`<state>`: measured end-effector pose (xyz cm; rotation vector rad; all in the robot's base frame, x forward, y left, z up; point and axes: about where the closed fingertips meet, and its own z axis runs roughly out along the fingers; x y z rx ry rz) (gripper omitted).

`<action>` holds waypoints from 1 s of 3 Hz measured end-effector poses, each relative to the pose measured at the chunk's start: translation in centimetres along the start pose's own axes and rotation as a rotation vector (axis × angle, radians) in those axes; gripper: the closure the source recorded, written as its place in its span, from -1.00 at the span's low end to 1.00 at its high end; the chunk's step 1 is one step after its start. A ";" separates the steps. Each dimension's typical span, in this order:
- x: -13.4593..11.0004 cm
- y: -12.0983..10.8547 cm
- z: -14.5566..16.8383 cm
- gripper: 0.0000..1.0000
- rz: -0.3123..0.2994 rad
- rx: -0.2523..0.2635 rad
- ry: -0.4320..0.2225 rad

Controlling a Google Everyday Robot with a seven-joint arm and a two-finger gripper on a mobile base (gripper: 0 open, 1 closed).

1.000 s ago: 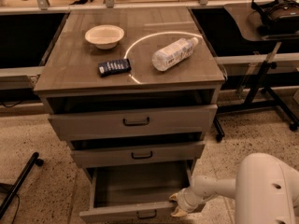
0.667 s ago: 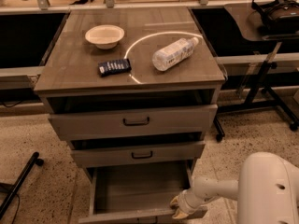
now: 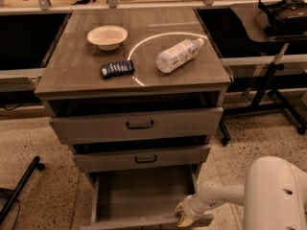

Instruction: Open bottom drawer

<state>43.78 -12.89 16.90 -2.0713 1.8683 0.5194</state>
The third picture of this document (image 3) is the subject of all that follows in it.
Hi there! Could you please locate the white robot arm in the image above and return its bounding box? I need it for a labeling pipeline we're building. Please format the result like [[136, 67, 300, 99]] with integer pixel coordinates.
[[175, 156, 307, 230]]

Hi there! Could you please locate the black stand leg with wheel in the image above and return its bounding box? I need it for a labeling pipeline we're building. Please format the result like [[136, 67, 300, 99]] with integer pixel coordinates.
[[0, 156, 45, 225]]

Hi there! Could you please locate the grey wooden drawer cabinet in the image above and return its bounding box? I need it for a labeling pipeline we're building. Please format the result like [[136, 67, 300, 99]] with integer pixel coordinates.
[[34, 6, 232, 230]]

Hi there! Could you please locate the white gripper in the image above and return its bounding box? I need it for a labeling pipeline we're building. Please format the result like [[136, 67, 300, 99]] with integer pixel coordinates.
[[175, 194, 208, 228]]

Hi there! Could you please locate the grey drawer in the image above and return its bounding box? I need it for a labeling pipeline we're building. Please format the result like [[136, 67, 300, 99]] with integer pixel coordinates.
[[51, 107, 224, 145], [81, 165, 213, 230], [73, 145, 210, 173]]

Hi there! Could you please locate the white paper bowl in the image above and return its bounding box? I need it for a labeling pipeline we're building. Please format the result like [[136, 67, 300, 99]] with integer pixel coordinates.
[[87, 26, 128, 51]]

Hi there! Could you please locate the dark side table on stand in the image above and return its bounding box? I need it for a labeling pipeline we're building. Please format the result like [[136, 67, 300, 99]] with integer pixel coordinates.
[[224, 4, 307, 134]]

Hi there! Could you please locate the black VR headset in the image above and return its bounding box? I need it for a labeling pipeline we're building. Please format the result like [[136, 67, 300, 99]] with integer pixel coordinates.
[[258, 0, 307, 35]]

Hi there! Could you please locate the clear plastic water bottle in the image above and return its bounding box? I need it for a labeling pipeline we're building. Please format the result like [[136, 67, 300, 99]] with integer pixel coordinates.
[[156, 38, 204, 74]]

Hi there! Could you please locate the dark blue snack packet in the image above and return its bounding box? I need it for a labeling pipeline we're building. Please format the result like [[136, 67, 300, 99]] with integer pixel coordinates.
[[101, 60, 134, 80]]

